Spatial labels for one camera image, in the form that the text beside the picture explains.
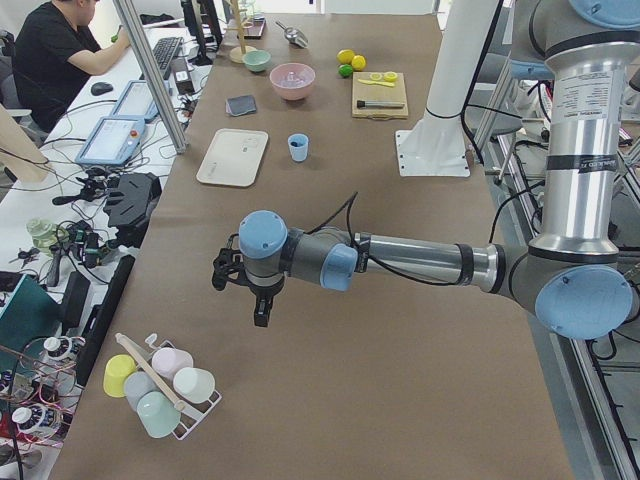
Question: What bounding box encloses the yellow lemon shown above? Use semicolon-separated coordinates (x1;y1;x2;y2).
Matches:
336;49;355;65
350;55;367;71

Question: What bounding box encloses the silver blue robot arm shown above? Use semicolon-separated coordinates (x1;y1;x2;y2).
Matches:
232;1;639;340

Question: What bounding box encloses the teach pendant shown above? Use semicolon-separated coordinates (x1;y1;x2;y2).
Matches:
111;80;159;123
75;115;146;166

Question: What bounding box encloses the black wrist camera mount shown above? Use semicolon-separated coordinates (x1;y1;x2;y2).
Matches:
211;233;248;291

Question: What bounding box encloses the black long bar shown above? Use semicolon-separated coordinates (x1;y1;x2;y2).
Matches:
75;255;135;388

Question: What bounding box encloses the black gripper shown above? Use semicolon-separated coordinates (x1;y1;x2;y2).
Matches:
249;275;284;328

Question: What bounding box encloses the yellow lemon left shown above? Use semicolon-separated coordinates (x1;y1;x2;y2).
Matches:
336;49;355;65

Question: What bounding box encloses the pink cup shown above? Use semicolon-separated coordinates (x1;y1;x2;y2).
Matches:
151;347;194;380

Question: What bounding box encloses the near teach pendant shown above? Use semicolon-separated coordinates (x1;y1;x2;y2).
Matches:
75;115;146;166

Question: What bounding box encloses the wooden cutting board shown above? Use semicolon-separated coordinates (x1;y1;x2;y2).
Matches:
351;72;409;119

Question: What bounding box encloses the black computer mouse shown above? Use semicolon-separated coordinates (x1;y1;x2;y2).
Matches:
90;82;114;96

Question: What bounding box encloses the far teach pendant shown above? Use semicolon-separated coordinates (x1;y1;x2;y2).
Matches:
111;80;159;123

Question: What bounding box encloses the seated person black shirt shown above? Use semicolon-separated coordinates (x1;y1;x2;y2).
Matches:
12;0;130;132

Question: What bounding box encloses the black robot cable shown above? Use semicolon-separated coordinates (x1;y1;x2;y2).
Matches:
305;189;461;287

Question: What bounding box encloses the clear ice cubes pile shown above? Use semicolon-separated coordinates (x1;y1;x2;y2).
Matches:
279;71;306;89

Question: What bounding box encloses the wooden cup stand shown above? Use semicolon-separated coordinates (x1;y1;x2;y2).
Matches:
228;0;256;64

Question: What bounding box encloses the black handled knife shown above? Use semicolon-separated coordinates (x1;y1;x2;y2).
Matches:
356;100;405;109

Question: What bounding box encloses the yellow cup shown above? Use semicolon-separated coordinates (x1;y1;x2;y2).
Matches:
103;354;137;398

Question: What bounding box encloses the light blue plastic cup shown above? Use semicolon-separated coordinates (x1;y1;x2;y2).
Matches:
287;133;309;163

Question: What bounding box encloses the dark grey folded cloth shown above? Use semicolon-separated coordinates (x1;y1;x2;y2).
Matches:
225;95;257;117

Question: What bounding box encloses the grey cup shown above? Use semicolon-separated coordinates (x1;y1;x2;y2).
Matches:
123;371;157;411

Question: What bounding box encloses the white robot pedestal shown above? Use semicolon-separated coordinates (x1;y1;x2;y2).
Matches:
396;0;502;177

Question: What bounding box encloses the white wire cup rack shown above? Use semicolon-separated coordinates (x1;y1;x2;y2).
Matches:
115;333;222;440

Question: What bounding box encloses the green lime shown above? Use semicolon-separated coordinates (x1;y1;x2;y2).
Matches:
338;64;353;78

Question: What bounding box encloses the black keyboard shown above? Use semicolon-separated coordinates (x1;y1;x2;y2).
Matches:
152;37;183;80

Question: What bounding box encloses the yellow lemon right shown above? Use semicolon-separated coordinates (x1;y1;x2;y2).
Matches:
350;55;367;71

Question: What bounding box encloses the beige plastic tray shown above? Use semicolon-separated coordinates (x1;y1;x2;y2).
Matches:
196;128;269;187

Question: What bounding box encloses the teal box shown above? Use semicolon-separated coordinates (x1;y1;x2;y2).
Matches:
0;276;61;350

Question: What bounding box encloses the pink bowl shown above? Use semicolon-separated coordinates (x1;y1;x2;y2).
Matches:
269;63;316;101

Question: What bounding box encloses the mint green bowl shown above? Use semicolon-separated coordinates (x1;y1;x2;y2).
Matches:
242;50;271;73

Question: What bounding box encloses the mint green cup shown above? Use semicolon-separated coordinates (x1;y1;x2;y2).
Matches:
136;391;181;438

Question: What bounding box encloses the metal ice scoop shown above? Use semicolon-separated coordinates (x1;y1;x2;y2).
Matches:
275;20;309;48

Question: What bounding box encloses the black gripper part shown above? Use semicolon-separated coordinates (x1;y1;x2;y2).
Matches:
103;173;162;248

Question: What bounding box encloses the aluminium frame post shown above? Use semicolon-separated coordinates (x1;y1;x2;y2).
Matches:
113;0;187;154

